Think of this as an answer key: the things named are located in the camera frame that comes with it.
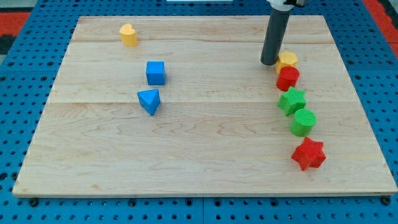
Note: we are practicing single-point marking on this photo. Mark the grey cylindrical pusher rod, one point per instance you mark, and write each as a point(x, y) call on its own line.
point(274, 36)

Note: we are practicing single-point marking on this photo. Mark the yellow hexagon block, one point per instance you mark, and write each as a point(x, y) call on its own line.
point(285, 59)

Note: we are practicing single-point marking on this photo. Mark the light wooden board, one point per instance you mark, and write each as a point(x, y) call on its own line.
point(217, 132)

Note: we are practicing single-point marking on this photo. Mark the red star block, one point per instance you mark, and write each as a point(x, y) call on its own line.
point(309, 154)

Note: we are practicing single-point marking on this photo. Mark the green star block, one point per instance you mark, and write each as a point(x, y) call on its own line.
point(292, 100)

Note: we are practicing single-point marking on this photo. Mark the red cylinder block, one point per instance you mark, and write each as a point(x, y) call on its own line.
point(288, 76)

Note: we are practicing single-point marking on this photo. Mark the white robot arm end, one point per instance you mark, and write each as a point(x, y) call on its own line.
point(286, 5)

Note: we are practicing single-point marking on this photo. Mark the blue cube block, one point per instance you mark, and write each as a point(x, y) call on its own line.
point(155, 72)

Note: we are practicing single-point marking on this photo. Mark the green cylinder block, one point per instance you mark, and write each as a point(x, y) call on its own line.
point(303, 122)

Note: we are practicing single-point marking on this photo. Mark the yellow heart block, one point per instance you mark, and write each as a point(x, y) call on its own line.
point(128, 35)

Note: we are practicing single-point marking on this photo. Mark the blue triangle block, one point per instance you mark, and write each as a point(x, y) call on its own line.
point(149, 100)

